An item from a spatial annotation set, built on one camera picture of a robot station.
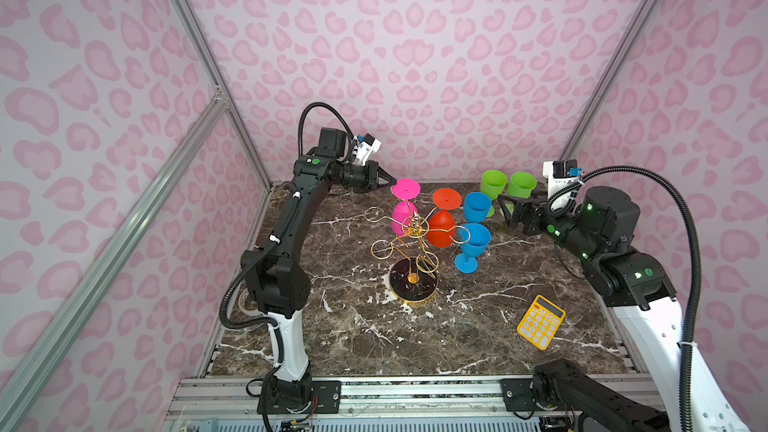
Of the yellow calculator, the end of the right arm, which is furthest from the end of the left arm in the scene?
the yellow calculator

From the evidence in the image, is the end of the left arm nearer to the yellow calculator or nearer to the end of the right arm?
the end of the right arm

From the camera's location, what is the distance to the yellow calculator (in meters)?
0.83
